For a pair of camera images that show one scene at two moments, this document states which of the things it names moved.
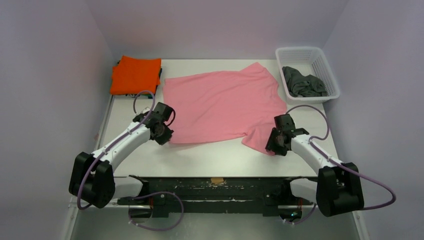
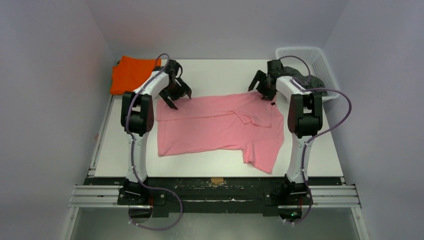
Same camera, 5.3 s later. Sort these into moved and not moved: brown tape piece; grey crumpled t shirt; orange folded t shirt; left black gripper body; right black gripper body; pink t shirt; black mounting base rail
Moved: right black gripper body; left black gripper body; pink t shirt
Not moved: grey crumpled t shirt; orange folded t shirt; black mounting base rail; brown tape piece
